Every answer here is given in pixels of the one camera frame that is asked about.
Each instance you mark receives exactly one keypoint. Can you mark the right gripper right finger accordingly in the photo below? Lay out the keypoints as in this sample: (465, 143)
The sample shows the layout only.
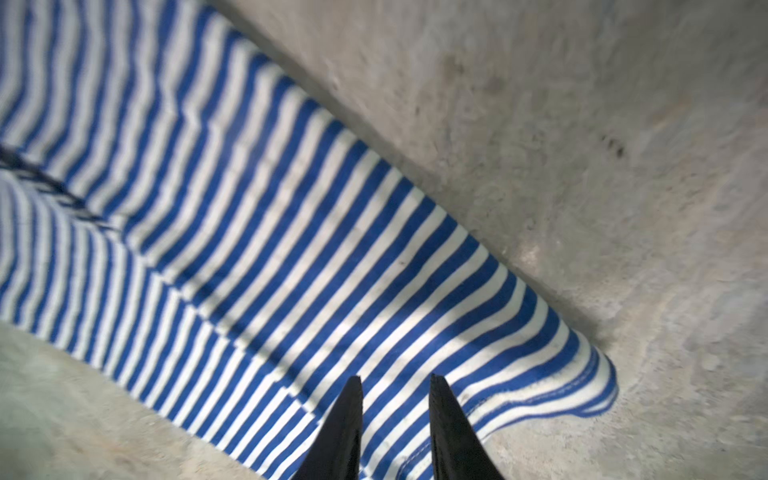
(457, 453)

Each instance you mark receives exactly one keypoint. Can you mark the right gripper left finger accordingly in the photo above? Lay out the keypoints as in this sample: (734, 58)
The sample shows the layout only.
(335, 452)

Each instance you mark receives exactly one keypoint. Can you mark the blue white striped tank top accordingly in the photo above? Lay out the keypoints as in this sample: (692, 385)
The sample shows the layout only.
(179, 214)

